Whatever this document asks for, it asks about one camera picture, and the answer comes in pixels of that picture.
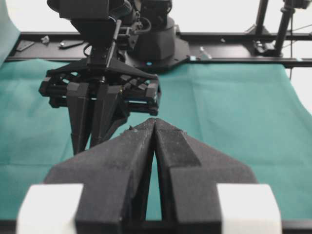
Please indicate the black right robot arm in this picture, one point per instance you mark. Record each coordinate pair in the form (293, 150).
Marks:
(154, 16)

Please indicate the black camera stand pole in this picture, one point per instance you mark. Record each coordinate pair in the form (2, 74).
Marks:
(287, 12)

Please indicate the black table edge rail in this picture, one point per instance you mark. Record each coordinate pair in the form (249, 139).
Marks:
(159, 51)

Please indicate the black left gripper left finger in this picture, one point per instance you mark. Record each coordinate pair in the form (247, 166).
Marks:
(115, 176)

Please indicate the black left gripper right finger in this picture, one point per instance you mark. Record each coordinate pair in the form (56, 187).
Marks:
(188, 172)

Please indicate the black frame upright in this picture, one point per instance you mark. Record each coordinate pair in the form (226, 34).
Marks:
(258, 28)

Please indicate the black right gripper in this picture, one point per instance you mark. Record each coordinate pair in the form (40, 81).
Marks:
(102, 76)

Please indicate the green table cloth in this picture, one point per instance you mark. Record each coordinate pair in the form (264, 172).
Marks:
(248, 111)

